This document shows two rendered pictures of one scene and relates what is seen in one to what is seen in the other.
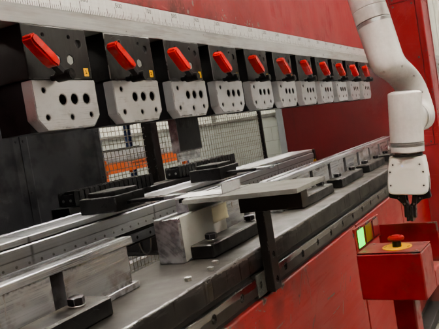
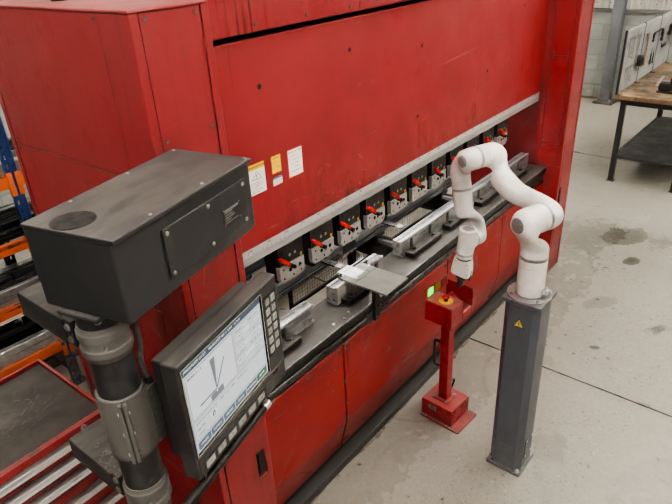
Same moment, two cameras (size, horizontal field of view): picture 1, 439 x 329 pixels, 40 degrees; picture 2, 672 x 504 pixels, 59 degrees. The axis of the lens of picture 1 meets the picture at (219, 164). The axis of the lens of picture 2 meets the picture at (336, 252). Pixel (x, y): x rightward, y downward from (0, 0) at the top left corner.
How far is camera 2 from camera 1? 1.75 m
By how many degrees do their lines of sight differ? 28
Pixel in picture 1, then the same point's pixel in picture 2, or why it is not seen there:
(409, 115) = (465, 243)
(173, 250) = (332, 299)
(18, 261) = not seen: hidden behind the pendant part
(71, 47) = (295, 246)
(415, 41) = (562, 88)
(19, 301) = not seen: hidden behind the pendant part
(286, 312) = (382, 323)
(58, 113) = (288, 275)
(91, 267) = (295, 321)
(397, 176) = (456, 266)
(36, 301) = not seen: hidden behind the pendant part
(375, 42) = (457, 202)
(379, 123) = (522, 140)
